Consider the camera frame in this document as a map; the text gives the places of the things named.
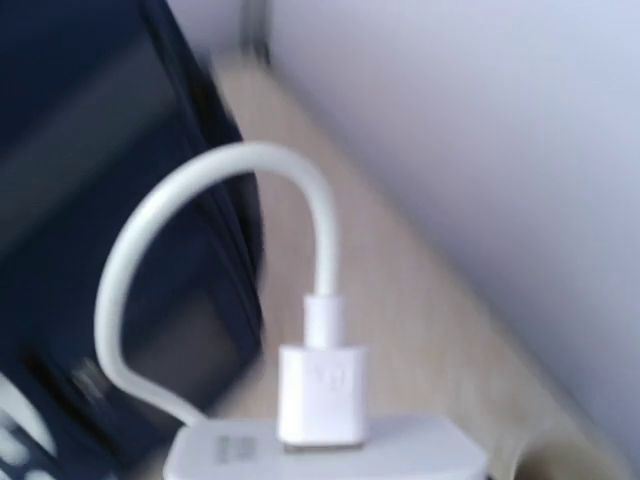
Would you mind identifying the white charging cable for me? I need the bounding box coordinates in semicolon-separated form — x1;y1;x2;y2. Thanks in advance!
93;142;371;449

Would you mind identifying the navy blue student backpack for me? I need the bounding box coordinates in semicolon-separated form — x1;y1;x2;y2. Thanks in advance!
1;1;263;479

